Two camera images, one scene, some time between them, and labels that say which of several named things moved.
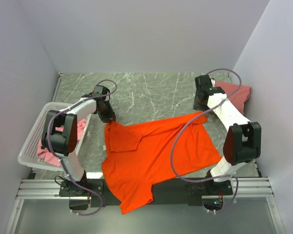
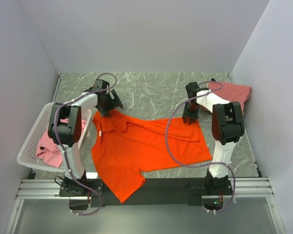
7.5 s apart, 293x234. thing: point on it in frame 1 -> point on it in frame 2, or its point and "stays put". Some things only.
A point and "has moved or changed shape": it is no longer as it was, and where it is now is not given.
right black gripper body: [198, 105] -> [191, 111]
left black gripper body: [107, 113] -> [109, 104]
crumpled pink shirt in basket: [48, 156] stays put
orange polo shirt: [137, 156] has moved or changed shape
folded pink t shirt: [238, 98] stays put
